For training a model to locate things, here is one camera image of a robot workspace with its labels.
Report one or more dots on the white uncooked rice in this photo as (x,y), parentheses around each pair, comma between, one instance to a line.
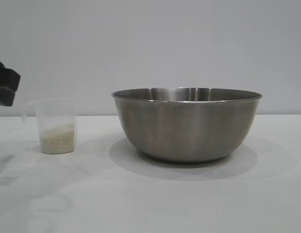
(57,140)

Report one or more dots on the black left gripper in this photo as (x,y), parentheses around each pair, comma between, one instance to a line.
(6,85)

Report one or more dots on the stainless steel mixing bowl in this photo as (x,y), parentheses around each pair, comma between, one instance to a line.
(184,126)

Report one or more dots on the clear plastic measuring cup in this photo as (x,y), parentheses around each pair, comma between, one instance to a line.
(57,111)

